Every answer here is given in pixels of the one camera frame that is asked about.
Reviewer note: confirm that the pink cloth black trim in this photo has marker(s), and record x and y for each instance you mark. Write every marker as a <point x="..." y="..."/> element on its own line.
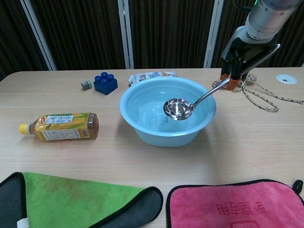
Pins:
<point x="213" y="204"/>

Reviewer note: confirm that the blue toy building block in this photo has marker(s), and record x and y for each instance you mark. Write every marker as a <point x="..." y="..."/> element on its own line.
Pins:
<point x="105" y="85"/>

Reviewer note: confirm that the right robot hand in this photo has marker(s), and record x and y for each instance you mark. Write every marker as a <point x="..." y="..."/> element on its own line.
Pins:
<point x="240" y="51"/>

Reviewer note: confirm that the white snack packet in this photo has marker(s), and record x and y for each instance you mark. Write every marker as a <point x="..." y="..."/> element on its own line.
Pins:
<point x="137" y="78"/>

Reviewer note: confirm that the green and grey cloth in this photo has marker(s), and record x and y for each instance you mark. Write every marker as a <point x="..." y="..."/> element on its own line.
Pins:
<point x="83" y="202"/>

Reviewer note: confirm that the silver metal ladle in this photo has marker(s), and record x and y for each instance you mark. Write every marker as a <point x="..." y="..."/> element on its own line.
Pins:
<point x="178" y="109"/>

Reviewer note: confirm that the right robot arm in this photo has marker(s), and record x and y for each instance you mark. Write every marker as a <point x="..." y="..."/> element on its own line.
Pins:
<point x="268" y="16"/>

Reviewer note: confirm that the small grey cube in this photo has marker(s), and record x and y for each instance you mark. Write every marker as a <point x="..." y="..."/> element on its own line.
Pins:
<point x="86" y="85"/>

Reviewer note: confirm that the silver partition post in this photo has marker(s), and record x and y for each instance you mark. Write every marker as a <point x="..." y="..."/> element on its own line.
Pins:
<point x="39" y="35"/>
<point x="213" y="35"/>
<point x="126" y="35"/>

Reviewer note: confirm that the light blue plastic basin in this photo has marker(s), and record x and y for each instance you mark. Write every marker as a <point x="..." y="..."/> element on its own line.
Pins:
<point x="166" y="140"/>

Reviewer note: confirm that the corn tea bottle yellow cap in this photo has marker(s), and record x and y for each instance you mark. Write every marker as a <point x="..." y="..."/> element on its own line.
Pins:
<point x="59" y="126"/>

